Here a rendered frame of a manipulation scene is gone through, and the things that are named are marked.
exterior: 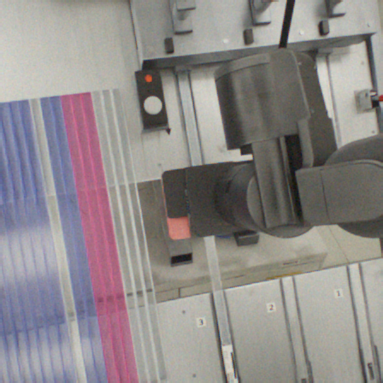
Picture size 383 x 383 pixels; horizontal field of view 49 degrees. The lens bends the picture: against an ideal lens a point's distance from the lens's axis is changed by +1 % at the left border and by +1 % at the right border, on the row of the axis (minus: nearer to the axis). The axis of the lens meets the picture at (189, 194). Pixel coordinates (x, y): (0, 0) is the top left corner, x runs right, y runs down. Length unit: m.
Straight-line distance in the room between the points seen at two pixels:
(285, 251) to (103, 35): 0.61
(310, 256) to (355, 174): 0.76
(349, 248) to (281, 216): 1.55
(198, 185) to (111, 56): 0.32
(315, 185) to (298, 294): 0.44
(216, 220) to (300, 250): 0.62
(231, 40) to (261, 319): 0.41
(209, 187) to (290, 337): 0.36
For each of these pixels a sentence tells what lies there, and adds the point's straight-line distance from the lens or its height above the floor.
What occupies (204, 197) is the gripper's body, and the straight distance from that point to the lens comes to 0.38.
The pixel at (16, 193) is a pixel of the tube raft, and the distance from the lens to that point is 0.62.
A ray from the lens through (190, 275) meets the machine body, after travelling 0.92.
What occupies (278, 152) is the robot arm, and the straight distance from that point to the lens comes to 0.28.
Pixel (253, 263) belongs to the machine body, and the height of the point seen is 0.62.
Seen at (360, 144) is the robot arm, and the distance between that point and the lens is 0.26.
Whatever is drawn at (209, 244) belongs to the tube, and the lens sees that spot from 0.61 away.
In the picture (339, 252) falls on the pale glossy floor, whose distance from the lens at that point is 1.81.
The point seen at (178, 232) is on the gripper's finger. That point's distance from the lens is 0.41.
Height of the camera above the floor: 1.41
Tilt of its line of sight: 48 degrees down
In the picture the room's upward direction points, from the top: straight up
